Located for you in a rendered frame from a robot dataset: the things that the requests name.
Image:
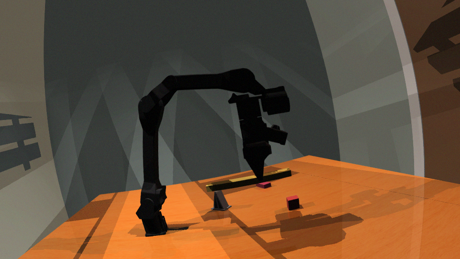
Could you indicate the pink rectangular block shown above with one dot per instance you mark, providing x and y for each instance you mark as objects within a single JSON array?
[{"x": 264, "y": 185}]

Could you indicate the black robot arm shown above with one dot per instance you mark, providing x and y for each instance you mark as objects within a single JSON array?
[{"x": 151, "y": 109}]

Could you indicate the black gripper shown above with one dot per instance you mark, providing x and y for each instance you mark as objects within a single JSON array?
[{"x": 255, "y": 150}]

